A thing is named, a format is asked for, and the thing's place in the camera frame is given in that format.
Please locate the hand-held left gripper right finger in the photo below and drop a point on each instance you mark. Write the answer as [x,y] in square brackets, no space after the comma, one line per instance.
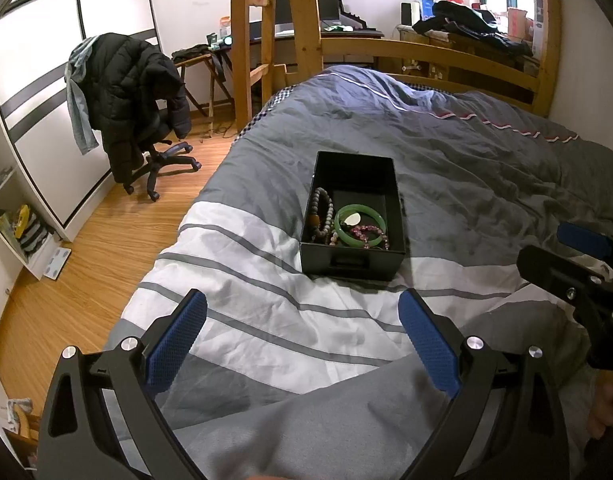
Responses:
[429,345]

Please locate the clear plastic jar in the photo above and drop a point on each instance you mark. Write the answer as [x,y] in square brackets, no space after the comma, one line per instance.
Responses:
[225,26]

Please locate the wooden dresser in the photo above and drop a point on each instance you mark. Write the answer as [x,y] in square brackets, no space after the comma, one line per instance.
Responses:
[461,47]

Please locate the checked bed sheet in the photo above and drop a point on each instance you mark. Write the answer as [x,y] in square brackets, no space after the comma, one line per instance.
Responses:
[264,110]

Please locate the white bathroom scale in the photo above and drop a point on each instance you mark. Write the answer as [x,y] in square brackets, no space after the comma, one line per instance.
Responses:
[57,262]

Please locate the white sliding wardrobe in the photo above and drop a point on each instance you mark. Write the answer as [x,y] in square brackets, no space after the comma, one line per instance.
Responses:
[61,75]

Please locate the black computer monitor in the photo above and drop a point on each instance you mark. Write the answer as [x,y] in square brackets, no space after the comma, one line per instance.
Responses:
[281,7]
[327,2]

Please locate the black desk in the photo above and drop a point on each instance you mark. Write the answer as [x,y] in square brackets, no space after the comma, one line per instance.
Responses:
[351,34]

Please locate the green jade bangle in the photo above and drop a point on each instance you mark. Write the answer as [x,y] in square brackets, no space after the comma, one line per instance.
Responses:
[366,208]

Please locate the wooden ladder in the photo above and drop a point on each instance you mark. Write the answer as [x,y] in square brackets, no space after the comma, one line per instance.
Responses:
[241,60]

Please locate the black office chair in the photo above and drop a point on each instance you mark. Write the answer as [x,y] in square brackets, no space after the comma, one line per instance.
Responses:
[159,162]

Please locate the grey striped duvet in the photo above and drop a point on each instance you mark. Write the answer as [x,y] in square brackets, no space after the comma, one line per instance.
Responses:
[436,170]

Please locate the pile of black clothes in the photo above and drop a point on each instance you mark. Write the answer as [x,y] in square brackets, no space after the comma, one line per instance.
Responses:
[466,20]

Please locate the white shelf unit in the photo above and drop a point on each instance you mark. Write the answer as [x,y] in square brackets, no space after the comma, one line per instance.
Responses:
[6,195]

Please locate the person's right hand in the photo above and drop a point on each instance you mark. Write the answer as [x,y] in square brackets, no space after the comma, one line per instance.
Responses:
[609,405]

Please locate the wooden folding table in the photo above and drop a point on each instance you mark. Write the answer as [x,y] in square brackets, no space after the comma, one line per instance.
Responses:
[196,60]

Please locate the wooden bed frame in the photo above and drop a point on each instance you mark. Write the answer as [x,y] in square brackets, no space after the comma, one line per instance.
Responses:
[366,50]

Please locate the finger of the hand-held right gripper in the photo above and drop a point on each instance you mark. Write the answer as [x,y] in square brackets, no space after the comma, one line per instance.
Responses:
[556,270]
[584,240]

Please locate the blue denim garment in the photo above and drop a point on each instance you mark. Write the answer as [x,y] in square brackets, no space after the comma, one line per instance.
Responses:
[79,110]

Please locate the striped cloth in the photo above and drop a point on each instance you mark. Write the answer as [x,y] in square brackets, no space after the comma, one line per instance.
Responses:
[36,235]

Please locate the black puffer jacket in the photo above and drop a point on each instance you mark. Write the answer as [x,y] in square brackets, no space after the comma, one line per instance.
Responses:
[126,90]

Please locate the white speaker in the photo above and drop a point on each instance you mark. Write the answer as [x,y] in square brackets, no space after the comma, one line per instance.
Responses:
[410,15]

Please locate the yellow box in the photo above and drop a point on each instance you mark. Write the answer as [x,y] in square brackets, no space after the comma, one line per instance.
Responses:
[14,220]

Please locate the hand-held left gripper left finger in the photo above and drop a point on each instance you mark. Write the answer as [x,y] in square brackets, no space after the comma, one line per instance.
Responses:
[179,340]

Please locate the crumpled white cloth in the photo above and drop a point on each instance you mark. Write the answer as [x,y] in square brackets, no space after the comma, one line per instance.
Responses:
[20,412]

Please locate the cardboard box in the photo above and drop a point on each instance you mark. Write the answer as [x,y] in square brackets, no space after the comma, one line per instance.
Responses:
[519,22]

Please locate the white oval pendant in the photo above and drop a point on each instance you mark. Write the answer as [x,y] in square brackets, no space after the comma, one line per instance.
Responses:
[353,218]

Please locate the black storage box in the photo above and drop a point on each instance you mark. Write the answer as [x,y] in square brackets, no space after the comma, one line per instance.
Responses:
[356,170]

